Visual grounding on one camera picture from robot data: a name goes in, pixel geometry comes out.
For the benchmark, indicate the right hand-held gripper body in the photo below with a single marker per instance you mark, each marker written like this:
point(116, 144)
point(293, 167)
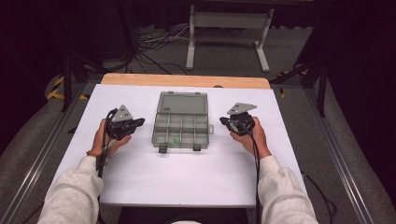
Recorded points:
point(241, 108)

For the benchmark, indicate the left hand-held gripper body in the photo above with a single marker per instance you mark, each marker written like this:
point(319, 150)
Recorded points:
point(122, 115)

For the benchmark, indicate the small green plastic piece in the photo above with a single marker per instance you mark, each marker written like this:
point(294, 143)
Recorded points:
point(176, 140)

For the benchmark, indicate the grey plastic compartment box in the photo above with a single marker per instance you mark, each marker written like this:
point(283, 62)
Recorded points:
point(182, 104)

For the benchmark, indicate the person's left hand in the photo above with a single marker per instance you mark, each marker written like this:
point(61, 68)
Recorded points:
point(99, 143)

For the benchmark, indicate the person's right hand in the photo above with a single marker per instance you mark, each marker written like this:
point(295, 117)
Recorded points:
point(260, 143)

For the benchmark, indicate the wooden table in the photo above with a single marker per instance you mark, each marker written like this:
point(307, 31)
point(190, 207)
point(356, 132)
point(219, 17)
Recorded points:
point(174, 81)

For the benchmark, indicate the black tripod stand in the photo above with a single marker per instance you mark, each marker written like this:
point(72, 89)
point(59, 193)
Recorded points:
point(67, 84)

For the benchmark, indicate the white board sheet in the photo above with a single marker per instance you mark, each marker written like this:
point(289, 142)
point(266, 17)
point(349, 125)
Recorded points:
point(186, 177)

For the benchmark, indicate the yellow black hazard tape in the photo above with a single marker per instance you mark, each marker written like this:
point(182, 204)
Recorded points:
point(53, 93)

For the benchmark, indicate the black metal stand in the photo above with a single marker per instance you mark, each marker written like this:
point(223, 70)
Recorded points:
point(322, 90)

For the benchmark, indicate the grey metal stand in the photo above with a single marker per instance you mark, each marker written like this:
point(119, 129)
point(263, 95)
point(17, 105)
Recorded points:
point(229, 20)

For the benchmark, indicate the person's dark lap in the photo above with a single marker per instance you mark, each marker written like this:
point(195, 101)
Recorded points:
point(186, 214)

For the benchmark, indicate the aluminium floor rail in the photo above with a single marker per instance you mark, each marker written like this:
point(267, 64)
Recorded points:
point(31, 174)
point(339, 155)

